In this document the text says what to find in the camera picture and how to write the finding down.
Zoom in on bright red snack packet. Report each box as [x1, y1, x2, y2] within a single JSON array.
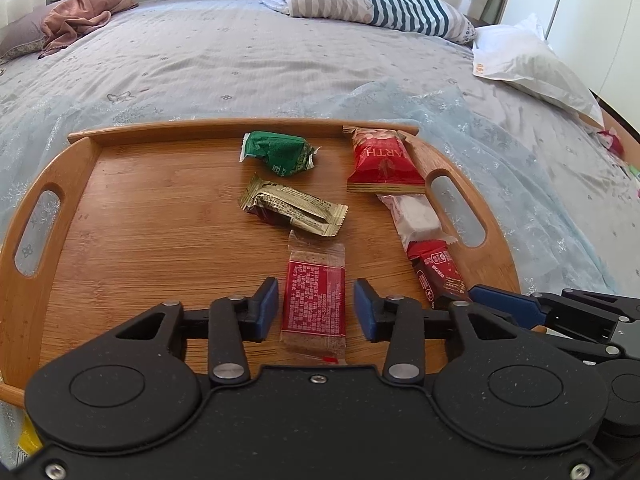
[[342, 125, 426, 194]]

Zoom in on wooden bed edge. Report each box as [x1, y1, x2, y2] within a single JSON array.
[[590, 89, 640, 136]]

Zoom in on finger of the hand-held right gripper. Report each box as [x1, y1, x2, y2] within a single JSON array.
[[547, 336, 621, 363], [470, 284, 640, 328]]

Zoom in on wooden tray with handles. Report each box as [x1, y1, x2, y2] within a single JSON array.
[[0, 117, 522, 413]]

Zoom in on small clear red cracker packet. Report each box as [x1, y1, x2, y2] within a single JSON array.
[[279, 229, 348, 366]]

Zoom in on white pillow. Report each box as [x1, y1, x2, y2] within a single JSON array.
[[471, 12, 606, 128]]

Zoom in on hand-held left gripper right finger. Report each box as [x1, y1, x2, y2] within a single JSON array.
[[353, 278, 523, 385]]

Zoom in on dark brown red bar packet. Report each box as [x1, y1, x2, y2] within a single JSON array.
[[405, 238, 475, 312]]

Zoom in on small red object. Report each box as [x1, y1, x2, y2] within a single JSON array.
[[597, 129, 626, 156]]

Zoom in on bed with grey bedspread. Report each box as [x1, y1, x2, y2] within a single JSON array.
[[0, 0, 640, 301]]

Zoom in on yellow snack packet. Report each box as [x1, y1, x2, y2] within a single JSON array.
[[14, 422, 45, 466]]

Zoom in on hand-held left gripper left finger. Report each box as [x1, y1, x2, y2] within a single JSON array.
[[107, 276, 279, 386]]

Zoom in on pink crumpled cloth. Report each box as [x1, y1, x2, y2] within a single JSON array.
[[37, 0, 140, 60]]

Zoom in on gold snack packet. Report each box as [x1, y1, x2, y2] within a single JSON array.
[[236, 173, 349, 237]]

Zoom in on white pink snack packet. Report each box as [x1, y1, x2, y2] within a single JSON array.
[[376, 191, 459, 252]]

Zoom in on purple pillow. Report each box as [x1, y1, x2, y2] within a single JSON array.
[[0, 1, 63, 60]]

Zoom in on green snack packet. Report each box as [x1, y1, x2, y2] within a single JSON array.
[[239, 130, 322, 178]]

